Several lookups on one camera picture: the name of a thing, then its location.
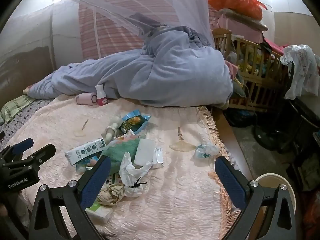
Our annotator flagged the dark plastic bag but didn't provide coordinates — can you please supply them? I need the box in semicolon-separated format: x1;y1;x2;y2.
224;106;254;128

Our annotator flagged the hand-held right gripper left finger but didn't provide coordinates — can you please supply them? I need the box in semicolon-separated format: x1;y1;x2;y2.
29;155;112;240

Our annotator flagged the pink storage box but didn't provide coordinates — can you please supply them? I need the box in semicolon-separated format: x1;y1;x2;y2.
215;12;269;39

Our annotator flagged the white pink bottle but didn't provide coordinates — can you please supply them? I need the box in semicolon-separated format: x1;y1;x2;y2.
95;84;108;106

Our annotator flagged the black twist tie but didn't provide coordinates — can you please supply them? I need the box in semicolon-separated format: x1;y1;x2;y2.
130;177;148;188

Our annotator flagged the light blue white packet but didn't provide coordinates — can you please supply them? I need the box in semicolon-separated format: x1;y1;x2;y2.
75;159;100;175

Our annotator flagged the blue-grey duvet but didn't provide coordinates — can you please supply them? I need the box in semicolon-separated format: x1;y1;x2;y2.
26;26;234;109

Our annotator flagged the clear white printed packet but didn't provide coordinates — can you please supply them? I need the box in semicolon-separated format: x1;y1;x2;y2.
106;172;123;188

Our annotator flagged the wooden bed frame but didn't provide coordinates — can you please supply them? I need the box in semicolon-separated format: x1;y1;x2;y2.
212;107;253;180

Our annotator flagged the grey dotted bedsheet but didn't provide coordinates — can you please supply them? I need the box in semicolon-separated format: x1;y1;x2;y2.
0;97;54;150

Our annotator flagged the white paper card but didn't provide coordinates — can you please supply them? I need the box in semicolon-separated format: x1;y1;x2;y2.
135;139;155;167

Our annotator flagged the beige paper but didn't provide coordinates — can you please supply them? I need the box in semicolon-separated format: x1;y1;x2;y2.
96;182;125;207

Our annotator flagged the white plastic bag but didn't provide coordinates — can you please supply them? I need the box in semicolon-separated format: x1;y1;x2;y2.
119;152;153;197
280;44;320;100

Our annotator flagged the red cloth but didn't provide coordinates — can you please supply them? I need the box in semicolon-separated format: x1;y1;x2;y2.
260;36;287;55

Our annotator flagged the white plastic bag on furniture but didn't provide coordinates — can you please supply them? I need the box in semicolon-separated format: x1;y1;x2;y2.
280;44;320;100

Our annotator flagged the green fluffy towel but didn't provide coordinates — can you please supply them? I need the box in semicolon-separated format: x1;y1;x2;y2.
101;138;143;174

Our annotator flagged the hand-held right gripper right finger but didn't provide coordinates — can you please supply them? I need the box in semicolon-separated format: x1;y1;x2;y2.
214;156;297;240

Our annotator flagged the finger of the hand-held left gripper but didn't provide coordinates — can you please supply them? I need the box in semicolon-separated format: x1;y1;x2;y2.
5;144;57;172
0;138;34;161

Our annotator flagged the green plaid cloth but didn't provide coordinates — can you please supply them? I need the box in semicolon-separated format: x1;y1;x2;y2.
0;94;35;124

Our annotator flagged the blue green snack packet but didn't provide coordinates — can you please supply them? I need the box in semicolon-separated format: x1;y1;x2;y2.
117;109;152;135

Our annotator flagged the white carton with green circles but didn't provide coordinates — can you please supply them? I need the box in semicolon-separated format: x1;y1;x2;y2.
64;138;107;166

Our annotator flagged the white round bin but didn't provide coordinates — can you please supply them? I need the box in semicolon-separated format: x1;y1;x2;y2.
254;173;295;205

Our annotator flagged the white mosquito net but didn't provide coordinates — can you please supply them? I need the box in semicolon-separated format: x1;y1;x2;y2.
35;0;218;55

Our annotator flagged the white tissue pack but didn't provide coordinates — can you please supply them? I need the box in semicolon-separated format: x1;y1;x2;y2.
86;201;115;224

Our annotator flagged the white orange printed packet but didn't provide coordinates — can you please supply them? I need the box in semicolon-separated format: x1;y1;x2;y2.
114;130;140;143

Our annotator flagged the red plastic bag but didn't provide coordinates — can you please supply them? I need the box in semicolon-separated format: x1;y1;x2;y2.
208;0;273;20

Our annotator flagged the white foil sachet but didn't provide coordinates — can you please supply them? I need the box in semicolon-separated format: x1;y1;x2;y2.
151;147;164;169

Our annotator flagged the white plush toy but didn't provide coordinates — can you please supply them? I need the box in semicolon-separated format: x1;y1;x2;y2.
104;115;123;143

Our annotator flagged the pink textured blanket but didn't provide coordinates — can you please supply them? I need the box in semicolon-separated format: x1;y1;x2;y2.
0;96;240;240

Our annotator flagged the black floor fan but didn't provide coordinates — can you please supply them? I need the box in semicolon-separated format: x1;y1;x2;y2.
252;100;313;153

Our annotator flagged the wooden crib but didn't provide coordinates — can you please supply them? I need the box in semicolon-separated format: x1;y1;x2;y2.
212;28;295;113

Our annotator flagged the clear plastic wrapper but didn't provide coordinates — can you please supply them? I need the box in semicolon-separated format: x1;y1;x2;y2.
192;141;219;159

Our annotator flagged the pink roll case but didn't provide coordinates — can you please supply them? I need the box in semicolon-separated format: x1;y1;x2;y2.
76;92;98;105

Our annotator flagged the pink striped bedsheet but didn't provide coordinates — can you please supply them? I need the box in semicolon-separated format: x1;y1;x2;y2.
78;0;248;60

